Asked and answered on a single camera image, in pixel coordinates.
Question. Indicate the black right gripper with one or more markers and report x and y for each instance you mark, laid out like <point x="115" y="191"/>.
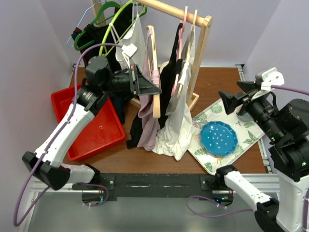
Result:
<point x="231" y="99"/>

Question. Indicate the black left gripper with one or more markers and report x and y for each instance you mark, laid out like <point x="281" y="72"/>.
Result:
<point x="142" y="85"/>

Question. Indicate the beige hanger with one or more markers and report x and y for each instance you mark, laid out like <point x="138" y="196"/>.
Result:
<point x="190" y="39"/>
<point x="153" y="68"/>

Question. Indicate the pink tank top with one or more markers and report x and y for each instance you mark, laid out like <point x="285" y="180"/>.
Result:
<point x="150" y="125"/>

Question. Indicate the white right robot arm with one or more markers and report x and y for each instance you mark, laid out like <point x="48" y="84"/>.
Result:
<point x="288" y="131"/>

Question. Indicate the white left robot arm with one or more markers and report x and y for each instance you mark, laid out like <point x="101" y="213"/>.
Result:
<point x="46" y="162"/>

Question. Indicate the black tank top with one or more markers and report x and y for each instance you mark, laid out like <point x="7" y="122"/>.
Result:
<point x="167" y="79"/>

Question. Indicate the lime green hanger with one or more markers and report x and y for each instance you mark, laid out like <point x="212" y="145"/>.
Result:
<point x="123" y="22"/>

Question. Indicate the white tank top right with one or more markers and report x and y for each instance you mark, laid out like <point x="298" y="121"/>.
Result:
<point x="174" y="138"/>

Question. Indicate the pink hanger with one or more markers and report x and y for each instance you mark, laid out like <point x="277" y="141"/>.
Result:
<point x="179" y="51"/>

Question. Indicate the dark green hanger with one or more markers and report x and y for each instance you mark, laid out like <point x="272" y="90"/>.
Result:
<point x="108" y="4"/>

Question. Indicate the grey mug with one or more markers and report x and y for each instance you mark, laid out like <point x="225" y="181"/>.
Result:
<point x="245" y="117"/>

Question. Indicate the blue dotted plate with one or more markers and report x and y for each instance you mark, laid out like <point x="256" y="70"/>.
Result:
<point x="218" y="138"/>

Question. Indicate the floral tray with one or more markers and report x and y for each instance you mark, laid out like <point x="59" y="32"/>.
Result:
<point x="248" y="133"/>

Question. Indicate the red plastic bin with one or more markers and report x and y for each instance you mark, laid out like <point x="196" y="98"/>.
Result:
<point x="103" y="132"/>

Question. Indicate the wooden clothes rack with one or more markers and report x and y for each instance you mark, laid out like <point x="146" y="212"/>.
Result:
<point x="205" y="26"/>

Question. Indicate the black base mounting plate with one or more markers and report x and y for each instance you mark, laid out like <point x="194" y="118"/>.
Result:
<point x="161" y="185"/>

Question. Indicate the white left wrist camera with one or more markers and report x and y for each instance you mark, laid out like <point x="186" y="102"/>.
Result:
<point x="128" y="51"/>

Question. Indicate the light blue wire hanger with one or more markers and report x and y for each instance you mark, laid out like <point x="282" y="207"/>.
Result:
<point x="77" y="26"/>

